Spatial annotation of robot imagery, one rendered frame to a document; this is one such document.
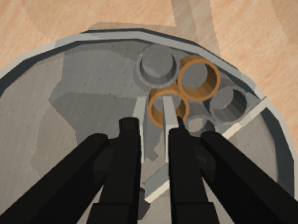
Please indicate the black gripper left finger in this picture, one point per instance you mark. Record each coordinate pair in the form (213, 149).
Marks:
(63, 194)

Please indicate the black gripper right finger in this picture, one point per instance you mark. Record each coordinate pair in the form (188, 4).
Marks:
(245, 191)

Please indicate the grey metal ring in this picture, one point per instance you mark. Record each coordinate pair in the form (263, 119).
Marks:
(235, 111)
(158, 82)
(199, 111)

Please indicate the bronze bushing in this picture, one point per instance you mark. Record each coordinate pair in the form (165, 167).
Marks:
(157, 116)
(208, 88)

